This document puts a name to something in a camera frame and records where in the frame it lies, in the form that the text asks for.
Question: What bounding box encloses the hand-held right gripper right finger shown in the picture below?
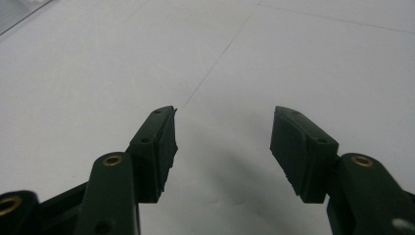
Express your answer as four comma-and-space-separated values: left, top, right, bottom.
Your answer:
269, 105, 415, 235

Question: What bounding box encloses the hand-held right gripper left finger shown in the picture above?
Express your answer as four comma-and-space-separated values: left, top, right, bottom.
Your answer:
73, 105, 179, 235

